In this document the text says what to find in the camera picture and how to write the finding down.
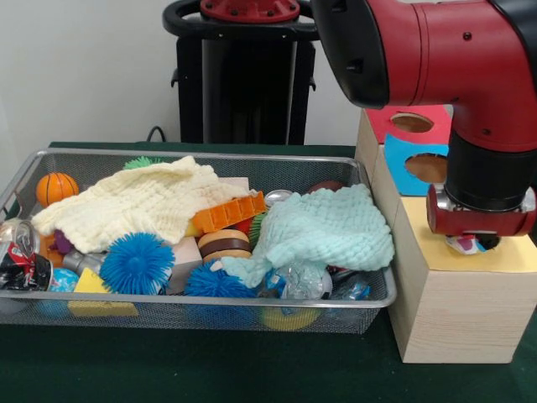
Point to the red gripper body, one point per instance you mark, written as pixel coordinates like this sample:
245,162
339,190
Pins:
478,222

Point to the polka-dot cloth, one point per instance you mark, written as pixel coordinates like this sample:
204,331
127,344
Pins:
463,244

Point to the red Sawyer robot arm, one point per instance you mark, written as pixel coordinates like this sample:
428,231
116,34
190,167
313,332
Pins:
440,54

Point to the wooden three-hole box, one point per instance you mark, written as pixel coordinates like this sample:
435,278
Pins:
457,315

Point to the shallow mesh bin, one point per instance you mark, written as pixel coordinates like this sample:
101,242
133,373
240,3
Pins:
293,176

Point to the mint green waffle cloth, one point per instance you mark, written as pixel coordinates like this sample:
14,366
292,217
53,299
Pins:
327,226

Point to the orange plastic toy block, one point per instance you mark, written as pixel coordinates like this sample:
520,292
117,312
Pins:
230,212

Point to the toy burger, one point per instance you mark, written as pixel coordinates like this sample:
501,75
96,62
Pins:
224,245

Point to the dark green table cloth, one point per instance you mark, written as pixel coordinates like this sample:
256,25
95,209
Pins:
251,369

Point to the blue spiky ball with eyes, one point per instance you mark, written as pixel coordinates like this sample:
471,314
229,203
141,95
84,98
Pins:
136,264

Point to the green spiky ball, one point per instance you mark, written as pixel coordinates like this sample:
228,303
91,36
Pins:
138,161

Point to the cream waffle cloth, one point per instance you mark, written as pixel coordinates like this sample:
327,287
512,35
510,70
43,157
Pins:
126,197

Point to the yellow foam wedge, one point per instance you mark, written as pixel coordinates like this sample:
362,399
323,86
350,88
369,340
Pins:
90,283

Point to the orange toy basketball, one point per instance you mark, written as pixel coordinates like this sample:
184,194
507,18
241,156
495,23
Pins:
56,189

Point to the crushed soda can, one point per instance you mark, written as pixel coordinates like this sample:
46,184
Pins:
21,260

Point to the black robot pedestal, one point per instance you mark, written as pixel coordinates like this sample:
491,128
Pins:
247,84

